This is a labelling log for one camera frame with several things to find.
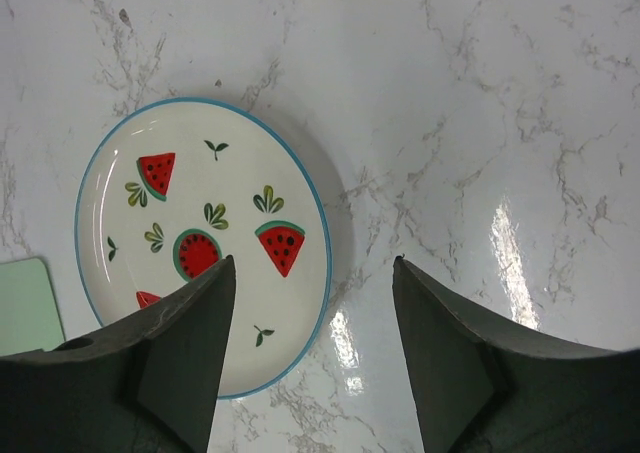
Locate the watermelon pattern plate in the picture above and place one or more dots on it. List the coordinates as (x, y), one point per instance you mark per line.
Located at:
(178, 186)

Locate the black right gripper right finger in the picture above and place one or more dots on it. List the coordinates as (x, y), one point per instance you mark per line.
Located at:
(484, 383)

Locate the green clipboard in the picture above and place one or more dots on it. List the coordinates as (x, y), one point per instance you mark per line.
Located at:
(29, 315)

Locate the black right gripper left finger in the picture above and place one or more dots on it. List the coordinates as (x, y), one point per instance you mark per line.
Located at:
(146, 383)

